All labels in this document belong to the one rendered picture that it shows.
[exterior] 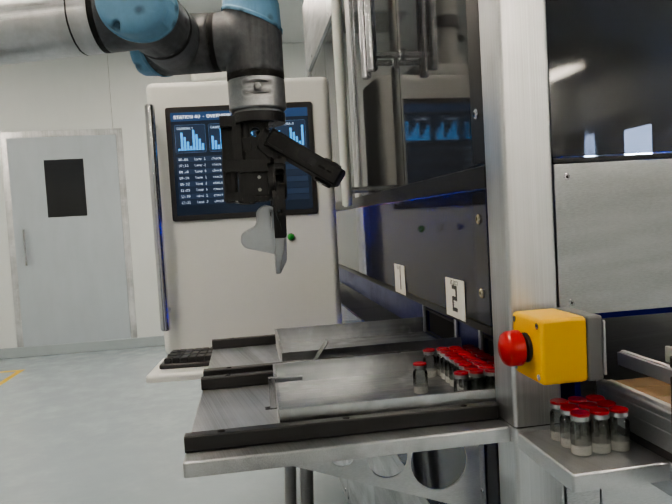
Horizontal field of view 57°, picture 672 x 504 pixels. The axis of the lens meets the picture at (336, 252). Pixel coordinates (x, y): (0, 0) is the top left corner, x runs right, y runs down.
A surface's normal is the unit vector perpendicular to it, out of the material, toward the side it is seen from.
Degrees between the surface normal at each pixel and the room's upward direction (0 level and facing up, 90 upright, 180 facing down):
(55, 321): 90
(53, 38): 135
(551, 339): 90
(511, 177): 90
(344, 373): 90
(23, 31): 117
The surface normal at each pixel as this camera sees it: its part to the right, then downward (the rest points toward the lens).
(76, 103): 0.14, 0.04
